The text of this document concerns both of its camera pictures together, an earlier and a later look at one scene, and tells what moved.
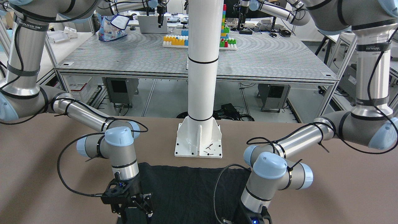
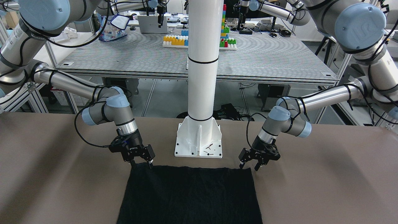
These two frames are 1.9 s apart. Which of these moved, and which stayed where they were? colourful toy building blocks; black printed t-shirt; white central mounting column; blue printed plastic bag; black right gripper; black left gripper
Moved: black right gripper; black left gripper
Stayed: white central mounting column; black printed t-shirt; blue printed plastic bag; colourful toy building blocks
